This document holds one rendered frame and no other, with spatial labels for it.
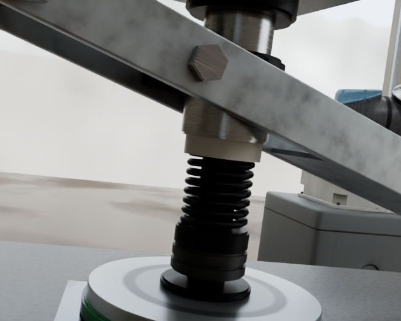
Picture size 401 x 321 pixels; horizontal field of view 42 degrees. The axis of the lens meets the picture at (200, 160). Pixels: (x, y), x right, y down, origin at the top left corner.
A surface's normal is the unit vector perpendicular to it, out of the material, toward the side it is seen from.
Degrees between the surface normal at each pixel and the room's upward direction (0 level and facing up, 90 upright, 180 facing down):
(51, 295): 0
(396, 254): 90
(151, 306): 0
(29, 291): 0
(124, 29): 90
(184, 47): 90
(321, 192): 90
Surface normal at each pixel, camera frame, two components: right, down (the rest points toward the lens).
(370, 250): 0.28, 0.09
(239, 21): -0.06, 0.04
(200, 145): -0.60, -0.04
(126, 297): 0.13, -0.99
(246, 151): 0.50, 0.11
